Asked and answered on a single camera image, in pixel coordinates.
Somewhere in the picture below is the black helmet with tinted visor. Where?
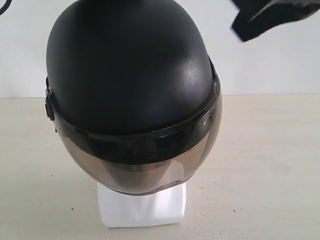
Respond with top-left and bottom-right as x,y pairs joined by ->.
45,0 -> 222,196

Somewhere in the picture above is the white mannequin head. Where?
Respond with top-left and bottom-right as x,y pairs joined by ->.
97,183 -> 187,228

